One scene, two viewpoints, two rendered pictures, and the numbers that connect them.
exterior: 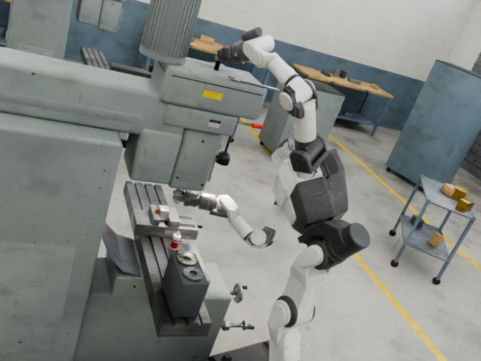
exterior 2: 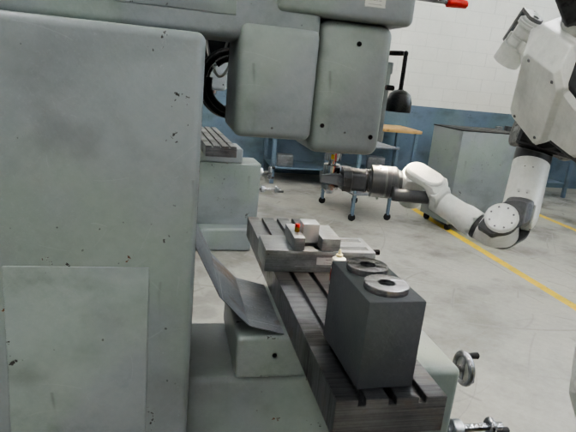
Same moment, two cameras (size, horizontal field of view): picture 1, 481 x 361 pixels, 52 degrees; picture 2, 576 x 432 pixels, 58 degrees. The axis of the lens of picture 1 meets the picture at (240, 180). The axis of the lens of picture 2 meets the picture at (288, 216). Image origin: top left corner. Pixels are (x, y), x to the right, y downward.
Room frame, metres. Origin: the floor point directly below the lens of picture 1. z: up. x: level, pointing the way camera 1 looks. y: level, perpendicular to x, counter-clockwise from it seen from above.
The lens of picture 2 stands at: (0.77, 0.03, 1.50)
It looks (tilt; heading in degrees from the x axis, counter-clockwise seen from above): 15 degrees down; 14
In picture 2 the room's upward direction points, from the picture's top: 6 degrees clockwise
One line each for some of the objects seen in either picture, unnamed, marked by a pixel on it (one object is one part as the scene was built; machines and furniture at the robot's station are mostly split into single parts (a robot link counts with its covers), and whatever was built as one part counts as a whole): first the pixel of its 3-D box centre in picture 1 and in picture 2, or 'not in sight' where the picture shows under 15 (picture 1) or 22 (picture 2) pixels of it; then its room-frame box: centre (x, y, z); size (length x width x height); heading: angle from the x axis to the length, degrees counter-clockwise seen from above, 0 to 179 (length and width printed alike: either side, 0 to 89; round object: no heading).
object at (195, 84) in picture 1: (208, 85); not in sight; (2.16, 0.28, 1.81); 0.47 x 0.26 x 0.16; 117
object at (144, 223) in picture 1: (165, 221); (315, 248); (2.33, 0.31, 0.97); 0.35 x 0.15 x 0.11; 116
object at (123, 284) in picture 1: (157, 267); (312, 327); (2.17, 0.27, 0.78); 0.50 x 0.35 x 0.12; 117
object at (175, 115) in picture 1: (195, 111); (334, 2); (2.15, 0.30, 1.68); 0.34 x 0.24 x 0.10; 117
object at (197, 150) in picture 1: (190, 152); (339, 88); (2.17, 0.27, 1.47); 0.21 x 0.19 x 0.32; 27
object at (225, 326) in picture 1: (237, 325); (478, 427); (2.29, -0.27, 0.50); 0.22 x 0.06 x 0.06; 117
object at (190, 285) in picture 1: (184, 283); (370, 316); (1.80, 0.08, 1.02); 0.22 x 0.12 x 0.20; 29
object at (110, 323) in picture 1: (146, 318); (308, 429); (2.18, 0.25, 0.42); 0.81 x 0.32 x 0.60; 117
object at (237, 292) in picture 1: (232, 293); (453, 369); (2.40, -0.18, 0.62); 0.16 x 0.12 x 0.12; 117
